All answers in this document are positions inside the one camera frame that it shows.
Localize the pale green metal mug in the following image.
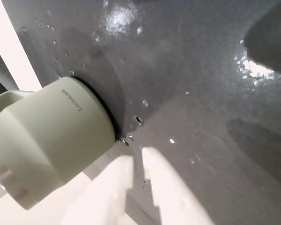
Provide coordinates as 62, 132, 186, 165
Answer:
0, 76, 119, 211

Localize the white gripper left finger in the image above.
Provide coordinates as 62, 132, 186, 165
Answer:
60, 155, 134, 225

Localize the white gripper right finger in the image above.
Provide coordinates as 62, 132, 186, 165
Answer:
141, 147, 214, 225

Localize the black table mat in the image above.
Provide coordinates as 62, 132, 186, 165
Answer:
0, 0, 281, 225

